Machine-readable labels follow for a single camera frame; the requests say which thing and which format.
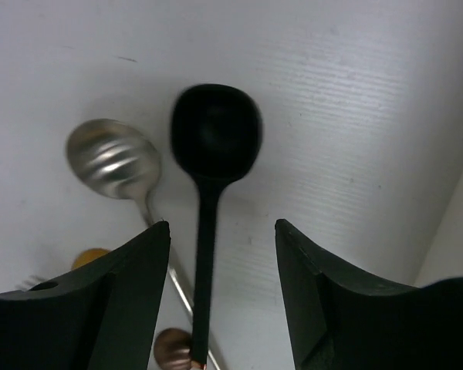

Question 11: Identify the gold spoon dark handle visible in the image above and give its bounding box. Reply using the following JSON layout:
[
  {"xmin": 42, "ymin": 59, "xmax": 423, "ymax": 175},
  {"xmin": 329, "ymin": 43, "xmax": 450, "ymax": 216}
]
[{"xmin": 71, "ymin": 248, "xmax": 110, "ymax": 271}]

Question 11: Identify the black spoon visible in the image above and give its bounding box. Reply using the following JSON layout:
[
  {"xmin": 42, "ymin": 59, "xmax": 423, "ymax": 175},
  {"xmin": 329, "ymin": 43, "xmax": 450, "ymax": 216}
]
[{"xmin": 170, "ymin": 84, "xmax": 262, "ymax": 369}]

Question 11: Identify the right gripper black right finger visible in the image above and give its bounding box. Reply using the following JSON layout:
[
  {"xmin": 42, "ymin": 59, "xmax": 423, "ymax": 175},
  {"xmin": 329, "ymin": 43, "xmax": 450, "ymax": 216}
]
[{"xmin": 275, "ymin": 219, "xmax": 463, "ymax": 369}]

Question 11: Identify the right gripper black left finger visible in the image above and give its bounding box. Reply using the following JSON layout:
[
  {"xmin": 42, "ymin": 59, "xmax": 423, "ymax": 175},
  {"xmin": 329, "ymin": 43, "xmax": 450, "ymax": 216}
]
[{"xmin": 0, "ymin": 221, "xmax": 171, "ymax": 369}]

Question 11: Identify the silver spoon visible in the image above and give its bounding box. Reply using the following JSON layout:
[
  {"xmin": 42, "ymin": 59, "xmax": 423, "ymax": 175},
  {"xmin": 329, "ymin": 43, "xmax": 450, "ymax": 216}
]
[{"xmin": 66, "ymin": 119, "xmax": 229, "ymax": 369}]

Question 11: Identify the small copper round spoon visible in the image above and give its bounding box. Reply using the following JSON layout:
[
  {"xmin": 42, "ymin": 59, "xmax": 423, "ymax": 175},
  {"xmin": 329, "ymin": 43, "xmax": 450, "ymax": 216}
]
[{"xmin": 154, "ymin": 328, "xmax": 191, "ymax": 370}]

